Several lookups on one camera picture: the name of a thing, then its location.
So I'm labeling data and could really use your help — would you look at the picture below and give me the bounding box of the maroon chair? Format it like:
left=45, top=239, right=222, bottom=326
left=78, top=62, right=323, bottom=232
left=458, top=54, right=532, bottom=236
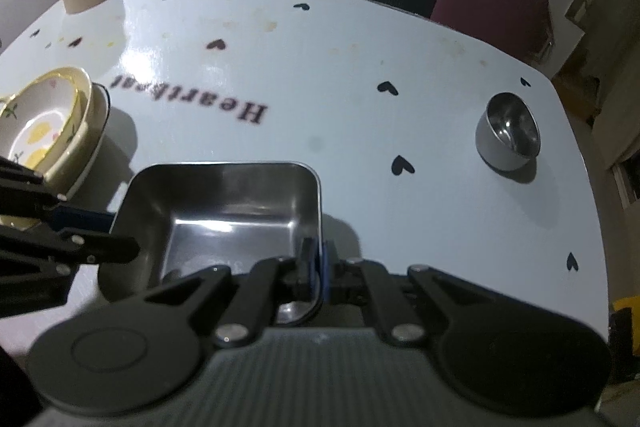
left=430, top=0, right=557, bottom=78

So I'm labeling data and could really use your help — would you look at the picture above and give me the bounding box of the floral bowl yellow rim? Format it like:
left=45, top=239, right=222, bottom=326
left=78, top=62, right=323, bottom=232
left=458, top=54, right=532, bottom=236
left=0, top=66, right=82, bottom=229

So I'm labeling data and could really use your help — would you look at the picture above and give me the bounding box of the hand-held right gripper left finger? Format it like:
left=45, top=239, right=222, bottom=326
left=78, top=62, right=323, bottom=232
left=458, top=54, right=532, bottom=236
left=144, top=238, right=322, bottom=349

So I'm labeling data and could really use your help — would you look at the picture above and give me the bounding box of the small round steel bowl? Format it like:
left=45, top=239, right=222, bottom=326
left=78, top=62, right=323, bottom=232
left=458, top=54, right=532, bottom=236
left=474, top=92, right=543, bottom=173

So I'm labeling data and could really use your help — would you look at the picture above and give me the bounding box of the white floral plate blue rim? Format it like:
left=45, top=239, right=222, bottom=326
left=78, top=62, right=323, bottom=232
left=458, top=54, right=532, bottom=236
left=64, top=83, right=112, bottom=204

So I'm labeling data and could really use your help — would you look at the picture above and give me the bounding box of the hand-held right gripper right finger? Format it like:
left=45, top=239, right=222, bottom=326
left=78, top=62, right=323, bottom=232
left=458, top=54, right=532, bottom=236
left=322, top=241, right=482, bottom=347

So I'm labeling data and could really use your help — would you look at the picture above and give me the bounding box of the steel rectangular tray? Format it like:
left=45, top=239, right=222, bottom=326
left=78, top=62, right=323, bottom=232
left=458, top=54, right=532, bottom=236
left=97, top=161, right=323, bottom=327

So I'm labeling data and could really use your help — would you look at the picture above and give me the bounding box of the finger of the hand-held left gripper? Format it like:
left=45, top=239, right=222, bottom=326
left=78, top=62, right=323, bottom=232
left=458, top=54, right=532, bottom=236
left=0, top=156, right=117, bottom=234
left=0, top=225, right=141, bottom=277

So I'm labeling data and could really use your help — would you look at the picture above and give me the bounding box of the cream bowl with handles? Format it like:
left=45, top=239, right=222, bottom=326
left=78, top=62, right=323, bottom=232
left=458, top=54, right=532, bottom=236
left=40, top=77, right=97, bottom=194

